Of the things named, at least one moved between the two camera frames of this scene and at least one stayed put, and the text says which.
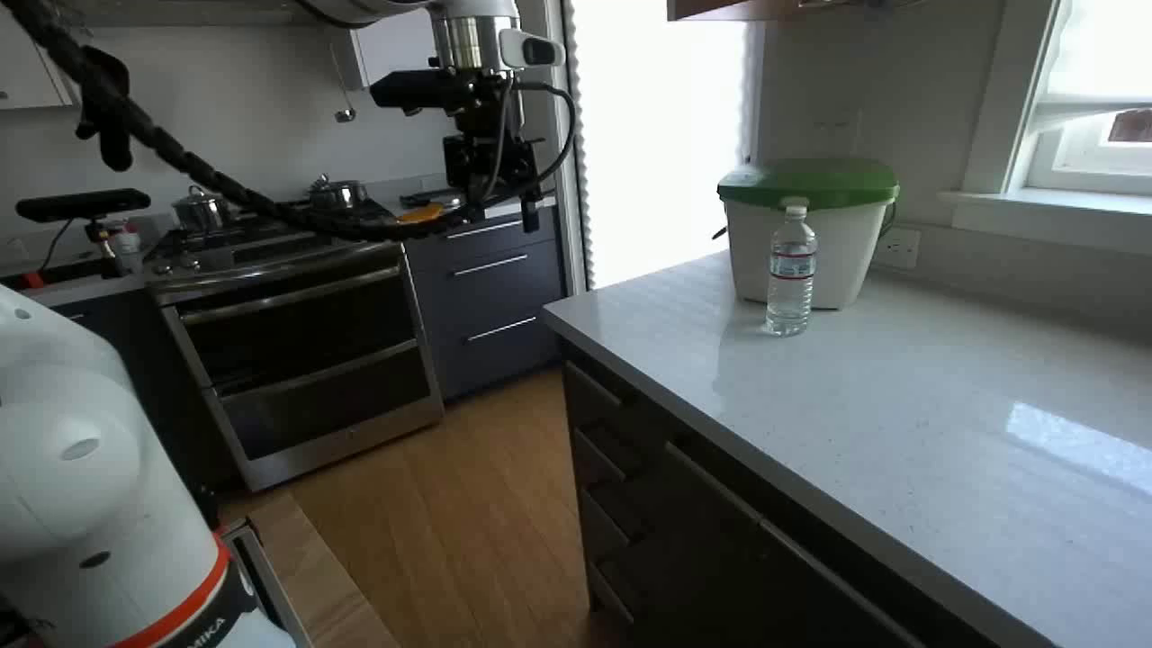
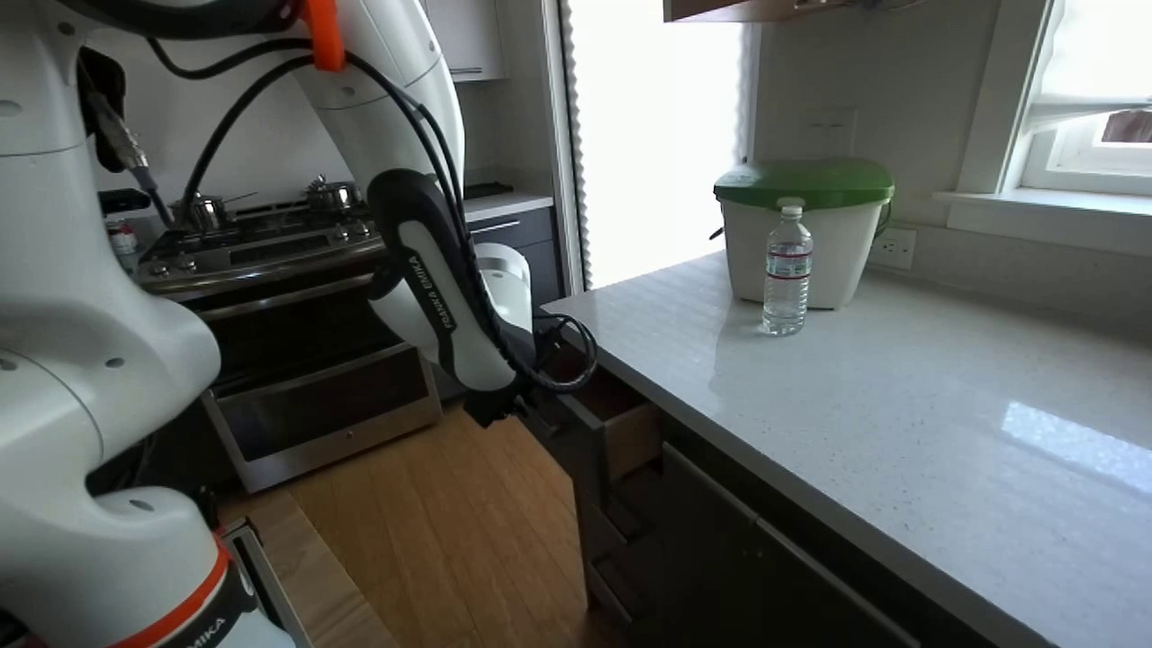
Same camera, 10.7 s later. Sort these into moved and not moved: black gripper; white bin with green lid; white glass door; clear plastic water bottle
Moved: black gripper
Not moved: clear plastic water bottle; white glass door; white bin with green lid
